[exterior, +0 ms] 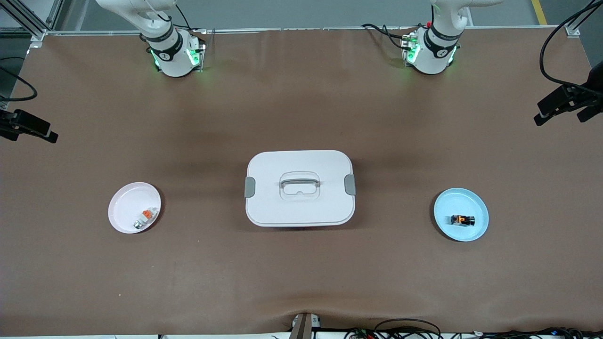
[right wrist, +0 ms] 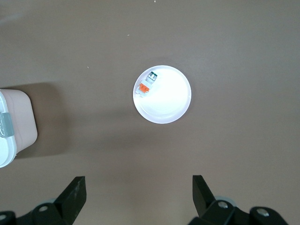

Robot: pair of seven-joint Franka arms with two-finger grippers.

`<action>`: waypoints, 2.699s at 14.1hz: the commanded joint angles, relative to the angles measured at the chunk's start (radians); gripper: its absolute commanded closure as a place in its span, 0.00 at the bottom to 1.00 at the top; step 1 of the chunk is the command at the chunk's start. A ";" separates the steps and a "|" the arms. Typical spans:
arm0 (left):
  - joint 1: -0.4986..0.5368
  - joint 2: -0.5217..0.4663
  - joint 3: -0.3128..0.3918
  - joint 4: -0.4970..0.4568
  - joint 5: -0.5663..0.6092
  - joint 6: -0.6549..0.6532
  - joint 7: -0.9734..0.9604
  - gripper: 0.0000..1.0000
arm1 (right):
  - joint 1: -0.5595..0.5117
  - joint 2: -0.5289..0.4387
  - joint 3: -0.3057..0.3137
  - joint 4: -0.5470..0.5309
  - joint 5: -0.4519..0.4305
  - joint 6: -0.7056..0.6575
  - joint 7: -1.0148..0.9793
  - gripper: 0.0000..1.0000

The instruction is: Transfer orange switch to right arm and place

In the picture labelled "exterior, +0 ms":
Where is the pink round plate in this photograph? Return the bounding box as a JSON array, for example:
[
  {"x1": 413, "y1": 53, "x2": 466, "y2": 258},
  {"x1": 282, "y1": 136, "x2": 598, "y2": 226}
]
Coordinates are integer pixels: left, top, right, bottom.
[{"x1": 108, "y1": 182, "x2": 162, "y2": 234}]

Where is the light blue round plate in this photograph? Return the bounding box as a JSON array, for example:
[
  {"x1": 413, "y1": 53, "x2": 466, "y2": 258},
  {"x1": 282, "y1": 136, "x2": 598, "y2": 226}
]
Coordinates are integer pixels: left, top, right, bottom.
[{"x1": 433, "y1": 188, "x2": 489, "y2": 242}]

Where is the white lidded storage box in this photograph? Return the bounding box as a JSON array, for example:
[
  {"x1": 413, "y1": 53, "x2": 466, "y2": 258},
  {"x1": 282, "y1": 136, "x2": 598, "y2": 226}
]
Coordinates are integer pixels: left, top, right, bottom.
[{"x1": 244, "y1": 150, "x2": 357, "y2": 228}]

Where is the aluminium frame post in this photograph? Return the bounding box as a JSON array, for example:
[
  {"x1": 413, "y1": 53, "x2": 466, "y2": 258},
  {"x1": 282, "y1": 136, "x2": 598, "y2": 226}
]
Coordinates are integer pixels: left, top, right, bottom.
[
  {"x1": 564, "y1": 0, "x2": 603, "y2": 38},
  {"x1": 0, "y1": 0, "x2": 64, "y2": 42}
]

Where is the orange and white switch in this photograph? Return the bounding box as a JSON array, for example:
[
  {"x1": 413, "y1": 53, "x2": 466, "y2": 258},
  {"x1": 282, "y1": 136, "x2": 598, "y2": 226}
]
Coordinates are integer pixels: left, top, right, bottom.
[{"x1": 133, "y1": 207, "x2": 159, "y2": 231}]

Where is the black right arm base cable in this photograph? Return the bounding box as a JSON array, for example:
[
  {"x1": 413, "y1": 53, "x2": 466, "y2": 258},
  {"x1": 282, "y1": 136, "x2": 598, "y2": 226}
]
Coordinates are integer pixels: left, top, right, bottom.
[{"x1": 173, "y1": 4, "x2": 192, "y2": 31}]

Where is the black arm base cable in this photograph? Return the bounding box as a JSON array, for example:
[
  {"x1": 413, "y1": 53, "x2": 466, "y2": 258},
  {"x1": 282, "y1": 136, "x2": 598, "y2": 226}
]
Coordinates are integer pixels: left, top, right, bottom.
[
  {"x1": 173, "y1": 4, "x2": 192, "y2": 31},
  {"x1": 361, "y1": 23, "x2": 416, "y2": 50}
]

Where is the black left arm base cable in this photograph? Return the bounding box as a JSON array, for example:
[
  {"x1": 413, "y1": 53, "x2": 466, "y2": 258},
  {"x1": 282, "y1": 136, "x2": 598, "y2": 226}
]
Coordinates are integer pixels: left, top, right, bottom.
[{"x1": 361, "y1": 23, "x2": 416, "y2": 50}]

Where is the black looped cable bundle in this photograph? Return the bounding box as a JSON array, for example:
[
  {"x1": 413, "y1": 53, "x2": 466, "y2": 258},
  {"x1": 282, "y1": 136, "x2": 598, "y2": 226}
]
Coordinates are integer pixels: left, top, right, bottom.
[{"x1": 343, "y1": 318, "x2": 444, "y2": 339}]

